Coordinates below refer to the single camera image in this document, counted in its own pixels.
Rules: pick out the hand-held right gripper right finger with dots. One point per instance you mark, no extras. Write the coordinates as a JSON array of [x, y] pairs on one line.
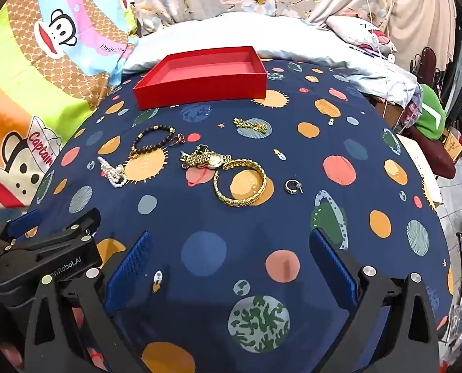
[[332, 268]]

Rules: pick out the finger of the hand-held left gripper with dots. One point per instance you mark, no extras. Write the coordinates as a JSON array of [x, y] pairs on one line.
[[23, 220], [84, 220]]

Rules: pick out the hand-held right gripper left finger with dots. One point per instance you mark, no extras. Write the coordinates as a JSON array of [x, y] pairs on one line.
[[130, 270]]

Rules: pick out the silver pearl earring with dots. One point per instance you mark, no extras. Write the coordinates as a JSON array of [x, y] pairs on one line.
[[112, 171]]

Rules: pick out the gold hoop earring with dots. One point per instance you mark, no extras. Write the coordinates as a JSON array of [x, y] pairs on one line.
[[287, 186]]

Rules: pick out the gold bangle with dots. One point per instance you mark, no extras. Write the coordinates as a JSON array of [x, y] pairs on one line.
[[234, 202]]

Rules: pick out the gold wristwatch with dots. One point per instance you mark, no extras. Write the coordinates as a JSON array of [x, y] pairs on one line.
[[215, 160]]

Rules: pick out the red cardboard box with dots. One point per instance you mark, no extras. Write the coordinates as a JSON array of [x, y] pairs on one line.
[[199, 85]]

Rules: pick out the navy planet print blanket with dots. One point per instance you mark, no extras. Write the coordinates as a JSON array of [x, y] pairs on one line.
[[223, 233]]

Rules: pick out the dark red cloth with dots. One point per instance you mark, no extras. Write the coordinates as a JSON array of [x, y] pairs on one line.
[[432, 155]]

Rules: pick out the cartoon monkey print blanket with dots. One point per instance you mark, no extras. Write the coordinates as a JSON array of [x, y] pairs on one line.
[[40, 66]]

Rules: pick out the green cloth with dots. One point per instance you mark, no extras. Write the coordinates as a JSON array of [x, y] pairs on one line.
[[429, 112]]

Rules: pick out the dark metal chair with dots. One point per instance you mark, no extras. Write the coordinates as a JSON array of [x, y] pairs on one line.
[[429, 62]]

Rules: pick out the white printed pillow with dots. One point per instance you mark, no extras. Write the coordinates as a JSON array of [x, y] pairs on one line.
[[351, 31]]

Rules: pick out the beige curtain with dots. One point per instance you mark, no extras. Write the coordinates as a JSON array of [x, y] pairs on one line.
[[421, 4]]

